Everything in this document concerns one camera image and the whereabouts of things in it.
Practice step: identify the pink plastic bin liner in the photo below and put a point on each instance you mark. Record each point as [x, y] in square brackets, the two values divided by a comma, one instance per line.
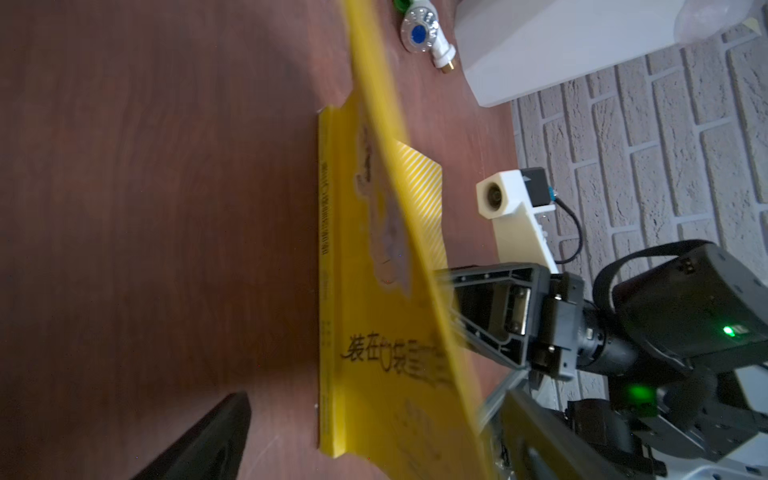
[699, 20]

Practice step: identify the green white toy faucet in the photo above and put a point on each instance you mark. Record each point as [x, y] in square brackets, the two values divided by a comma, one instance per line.
[421, 32]

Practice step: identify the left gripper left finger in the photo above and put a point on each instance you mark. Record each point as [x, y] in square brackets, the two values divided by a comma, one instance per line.
[211, 449]

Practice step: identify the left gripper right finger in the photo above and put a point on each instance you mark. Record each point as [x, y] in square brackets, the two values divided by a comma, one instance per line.
[540, 446]

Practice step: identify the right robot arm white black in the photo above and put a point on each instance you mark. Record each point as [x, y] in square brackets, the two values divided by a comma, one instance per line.
[608, 387]

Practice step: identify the white trash bin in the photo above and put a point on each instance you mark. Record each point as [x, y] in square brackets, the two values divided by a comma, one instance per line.
[510, 49]

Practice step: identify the aluminium frame rail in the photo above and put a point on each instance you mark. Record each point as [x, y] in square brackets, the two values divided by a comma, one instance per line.
[495, 399]

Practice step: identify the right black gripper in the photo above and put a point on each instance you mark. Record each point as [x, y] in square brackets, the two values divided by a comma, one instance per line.
[521, 315]

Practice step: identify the yellow children's book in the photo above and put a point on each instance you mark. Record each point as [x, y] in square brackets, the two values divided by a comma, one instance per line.
[393, 380]

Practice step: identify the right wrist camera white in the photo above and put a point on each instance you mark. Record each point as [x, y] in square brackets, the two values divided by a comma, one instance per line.
[511, 200]

